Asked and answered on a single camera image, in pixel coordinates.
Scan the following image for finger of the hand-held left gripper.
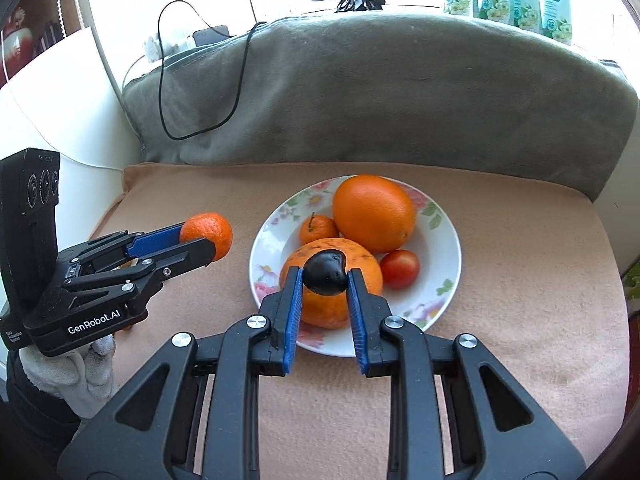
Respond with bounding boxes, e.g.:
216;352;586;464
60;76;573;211
58;221;189;272
62;236;217;322

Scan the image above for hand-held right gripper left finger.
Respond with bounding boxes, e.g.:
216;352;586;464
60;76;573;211
57;267;306;480

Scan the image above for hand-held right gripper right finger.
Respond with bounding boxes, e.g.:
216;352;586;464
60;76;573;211
346;268;587;480

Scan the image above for orange mandarin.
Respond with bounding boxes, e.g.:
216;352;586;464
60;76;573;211
279;238;384;330

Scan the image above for round tangerine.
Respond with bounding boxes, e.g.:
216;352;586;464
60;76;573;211
179;212;234;263

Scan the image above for dark plum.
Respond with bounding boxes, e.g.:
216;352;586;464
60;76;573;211
304;250;349;295

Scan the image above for red tomato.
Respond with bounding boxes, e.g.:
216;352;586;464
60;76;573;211
379;249;421;290

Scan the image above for small tangerine with stem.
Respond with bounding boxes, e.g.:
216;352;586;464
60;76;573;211
299;212;341;247

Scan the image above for large orange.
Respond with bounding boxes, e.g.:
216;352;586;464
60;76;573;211
332;174;417;254

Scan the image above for floral white plate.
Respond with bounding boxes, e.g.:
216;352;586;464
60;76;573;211
250;176;462;359

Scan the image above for person's left forearm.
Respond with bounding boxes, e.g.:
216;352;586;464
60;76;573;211
0;352;82;468

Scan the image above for person's left hand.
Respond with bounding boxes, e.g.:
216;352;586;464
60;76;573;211
19;332;118;419

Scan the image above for white panel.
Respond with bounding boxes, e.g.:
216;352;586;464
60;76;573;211
0;25;147;241

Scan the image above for beige blanket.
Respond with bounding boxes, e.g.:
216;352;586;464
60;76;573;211
89;162;632;480

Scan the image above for white power strip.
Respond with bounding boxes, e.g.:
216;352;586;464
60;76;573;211
142;27;201;59

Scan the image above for dark books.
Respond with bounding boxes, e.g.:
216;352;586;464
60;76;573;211
38;20;67;52

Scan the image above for grey blanket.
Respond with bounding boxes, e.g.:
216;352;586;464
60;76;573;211
121;12;640;202

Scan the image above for green printed packet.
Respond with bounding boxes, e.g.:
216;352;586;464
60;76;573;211
620;260;640;303

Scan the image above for black cable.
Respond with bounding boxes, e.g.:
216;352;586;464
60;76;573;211
158;0;269;141

